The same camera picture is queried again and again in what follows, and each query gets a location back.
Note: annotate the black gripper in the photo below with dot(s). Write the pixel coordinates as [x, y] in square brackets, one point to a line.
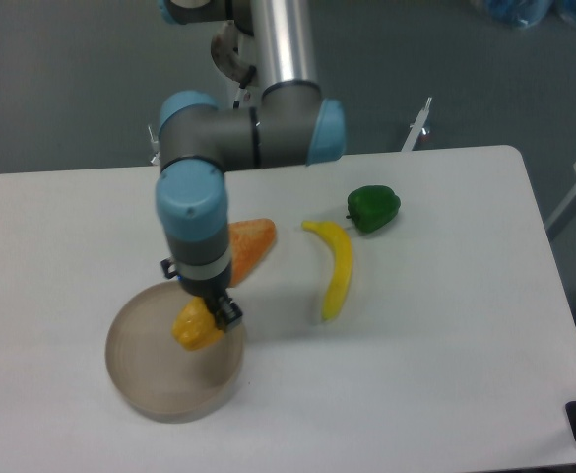
[227, 314]

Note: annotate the yellow toy bell pepper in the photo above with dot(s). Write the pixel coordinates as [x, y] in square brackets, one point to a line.
[194, 327]

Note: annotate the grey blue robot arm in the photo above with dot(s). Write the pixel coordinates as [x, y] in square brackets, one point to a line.
[293, 124]

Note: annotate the beige round plate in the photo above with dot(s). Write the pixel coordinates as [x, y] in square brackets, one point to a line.
[154, 374]

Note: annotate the green toy bell pepper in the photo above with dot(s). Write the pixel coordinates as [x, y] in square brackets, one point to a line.
[372, 207]

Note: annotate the orange triangular toy bread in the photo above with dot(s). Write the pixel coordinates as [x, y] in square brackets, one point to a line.
[250, 242]

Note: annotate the yellow toy banana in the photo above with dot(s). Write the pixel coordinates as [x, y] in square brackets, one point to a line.
[339, 242]

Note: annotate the blue plastic bags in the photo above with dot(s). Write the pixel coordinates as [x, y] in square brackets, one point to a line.
[525, 14]

